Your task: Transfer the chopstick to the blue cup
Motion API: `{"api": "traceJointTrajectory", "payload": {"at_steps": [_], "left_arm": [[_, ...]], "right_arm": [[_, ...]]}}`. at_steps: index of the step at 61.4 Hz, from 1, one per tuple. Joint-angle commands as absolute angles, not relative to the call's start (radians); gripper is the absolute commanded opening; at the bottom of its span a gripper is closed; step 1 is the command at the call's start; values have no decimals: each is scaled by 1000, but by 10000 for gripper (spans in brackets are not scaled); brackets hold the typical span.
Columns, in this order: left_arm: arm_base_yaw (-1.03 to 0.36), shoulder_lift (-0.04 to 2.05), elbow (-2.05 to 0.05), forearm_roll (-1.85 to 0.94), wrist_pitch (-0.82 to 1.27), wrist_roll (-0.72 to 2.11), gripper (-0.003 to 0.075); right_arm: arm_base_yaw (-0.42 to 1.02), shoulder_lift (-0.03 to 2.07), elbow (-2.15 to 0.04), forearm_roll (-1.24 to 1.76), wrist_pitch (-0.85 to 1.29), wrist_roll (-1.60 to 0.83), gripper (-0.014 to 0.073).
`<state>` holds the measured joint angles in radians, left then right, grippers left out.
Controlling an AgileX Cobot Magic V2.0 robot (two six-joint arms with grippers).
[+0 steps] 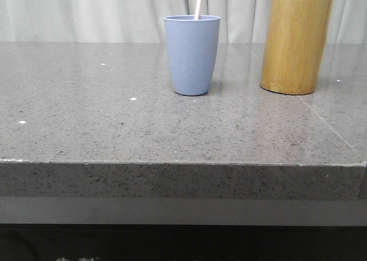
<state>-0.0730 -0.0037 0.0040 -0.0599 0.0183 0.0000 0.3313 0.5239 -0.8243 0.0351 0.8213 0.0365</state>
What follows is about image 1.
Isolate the blue plastic cup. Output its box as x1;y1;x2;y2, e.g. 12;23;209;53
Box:
163;15;221;96

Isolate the pink chopstick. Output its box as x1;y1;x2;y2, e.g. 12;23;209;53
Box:
194;0;202;20

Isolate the bamboo cylinder holder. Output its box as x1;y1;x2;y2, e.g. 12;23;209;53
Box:
260;0;333;95

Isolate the white curtain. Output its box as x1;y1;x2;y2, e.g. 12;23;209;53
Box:
1;0;366;44

